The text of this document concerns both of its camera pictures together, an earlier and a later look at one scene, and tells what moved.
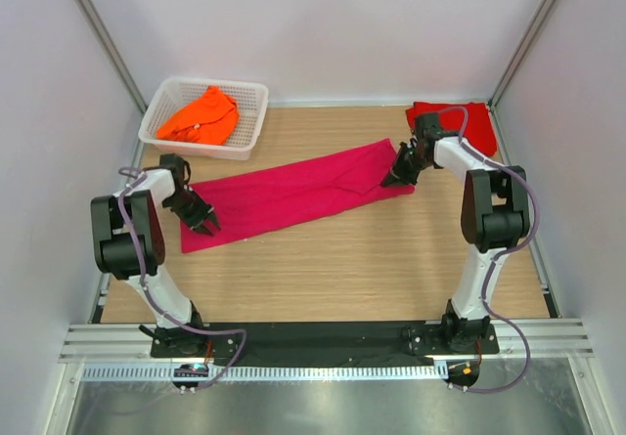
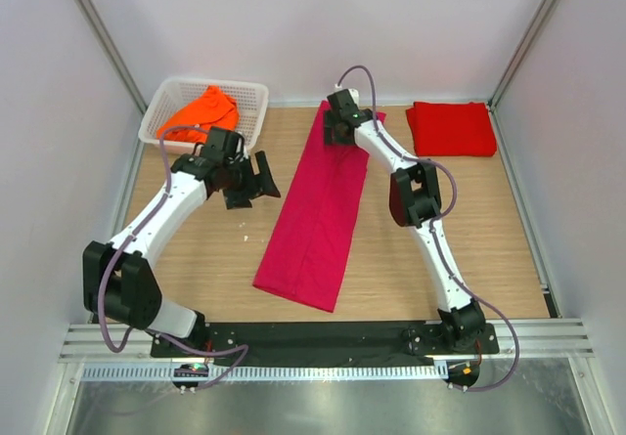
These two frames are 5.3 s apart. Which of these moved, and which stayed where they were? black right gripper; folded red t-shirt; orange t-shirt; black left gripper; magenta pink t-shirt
Moved: black left gripper; black right gripper; magenta pink t-shirt
Stayed: folded red t-shirt; orange t-shirt
